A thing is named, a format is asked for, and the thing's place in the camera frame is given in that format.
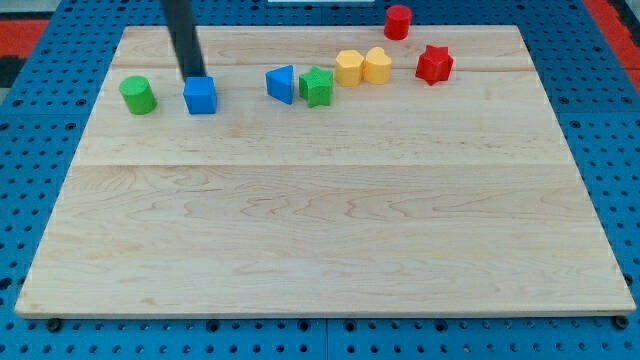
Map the blue cube block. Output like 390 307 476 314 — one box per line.
183 76 217 114

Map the yellow heart block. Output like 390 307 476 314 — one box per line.
364 47 392 85

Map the blue triangle block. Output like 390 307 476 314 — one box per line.
265 65 294 105

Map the green star block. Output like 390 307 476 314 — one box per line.
299 66 333 108

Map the red cylinder block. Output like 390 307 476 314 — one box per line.
384 5 413 40

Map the light wooden board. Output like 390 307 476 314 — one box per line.
15 25 636 319

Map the yellow hexagon block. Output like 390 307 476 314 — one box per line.
335 50 364 87

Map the red star block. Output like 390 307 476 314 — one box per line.
415 45 454 85

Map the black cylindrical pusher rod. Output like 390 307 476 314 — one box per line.
161 0 206 80

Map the green cylinder block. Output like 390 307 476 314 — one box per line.
119 75 157 115

